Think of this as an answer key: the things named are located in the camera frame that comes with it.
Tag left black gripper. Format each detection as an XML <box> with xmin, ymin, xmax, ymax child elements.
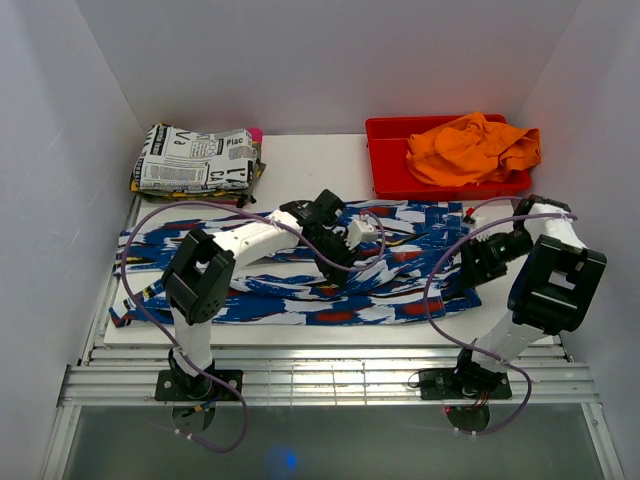
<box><xmin>304</xmin><ymin>230</ymin><xmax>360</xmax><ymax>289</ymax></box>

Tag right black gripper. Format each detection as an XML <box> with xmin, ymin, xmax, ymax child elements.
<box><xmin>455</xmin><ymin>227</ymin><xmax>535</xmax><ymax>292</ymax></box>

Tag blue white patterned trousers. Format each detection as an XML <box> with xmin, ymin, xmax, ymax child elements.
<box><xmin>107</xmin><ymin>199</ymin><xmax>483</xmax><ymax>329</ymax></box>

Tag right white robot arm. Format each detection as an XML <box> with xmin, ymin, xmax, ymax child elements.
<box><xmin>451</xmin><ymin>195</ymin><xmax>607</xmax><ymax>397</ymax></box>

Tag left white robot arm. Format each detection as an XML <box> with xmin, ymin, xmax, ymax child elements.
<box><xmin>161</xmin><ymin>190</ymin><xmax>375</xmax><ymax>400</ymax></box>

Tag orange trousers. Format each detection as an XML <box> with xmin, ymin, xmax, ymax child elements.
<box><xmin>406</xmin><ymin>112</ymin><xmax>541</xmax><ymax>187</ymax></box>

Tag newspaper print folded trousers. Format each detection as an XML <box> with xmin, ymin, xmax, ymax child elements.
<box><xmin>131</xmin><ymin>123</ymin><xmax>260</xmax><ymax>193</ymax></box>

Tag red plastic tray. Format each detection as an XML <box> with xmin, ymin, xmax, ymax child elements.
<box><xmin>365</xmin><ymin>115</ymin><xmax>532</xmax><ymax>202</ymax></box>

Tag pink folded garment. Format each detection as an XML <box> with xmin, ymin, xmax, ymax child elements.
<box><xmin>248</xmin><ymin>127</ymin><xmax>264</xmax><ymax>143</ymax></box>

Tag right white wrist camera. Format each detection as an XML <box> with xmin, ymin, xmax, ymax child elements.
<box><xmin>462</xmin><ymin>207</ymin><xmax>491</xmax><ymax>233</ymax></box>

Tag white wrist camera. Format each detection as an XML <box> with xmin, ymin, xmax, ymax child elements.
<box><xmin>345</xmin><ymin>212</ymin><xmax>379</xmax><ymax>250</ymax></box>
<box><xmin>462</xmin><ymin>207</ymin><xmax>491</xmax><ymax>233</ymax></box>

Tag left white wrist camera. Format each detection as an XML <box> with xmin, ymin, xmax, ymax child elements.
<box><xmin>345</xmin><ymin>212</ymin><xmax>379</xmax><ymax>250</ymax></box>

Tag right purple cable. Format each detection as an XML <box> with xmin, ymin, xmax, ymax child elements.
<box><xmin>399</xmin><ymin>195</ymin><xmax>579</xmax><ymax>437</ymax></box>

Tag purple cable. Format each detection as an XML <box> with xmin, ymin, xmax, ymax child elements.
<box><xmin>119</xmin><ymin>201</ymin><xmax>387</xmax><ymax>453</ymax></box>
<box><xmin>399</xmin><ymin>195</ymin><xmax>579</xmax><ymax>437</ymax></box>

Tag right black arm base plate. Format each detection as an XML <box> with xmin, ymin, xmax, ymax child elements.
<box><xmin>418</xmin><ymin>368</ymin><xmax>512</xmax><ymax>400</ymax></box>

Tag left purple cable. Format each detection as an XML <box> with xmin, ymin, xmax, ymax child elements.
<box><xmin>119</xmin><ymin>201</ymin><xmax>387</xmax><ymax>453</ymax></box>

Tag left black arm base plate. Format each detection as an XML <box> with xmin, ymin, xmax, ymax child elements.
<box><xmin>154</xmin><ymin>368</ymin><xmax>244</xmax><ymax>402</ymax></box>

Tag aluminium frame rail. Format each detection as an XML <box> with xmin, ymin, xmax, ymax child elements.
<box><xmin>58</xmin><ymin>343</ymin><xmax>599</xmax><ymax>407</ymax></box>

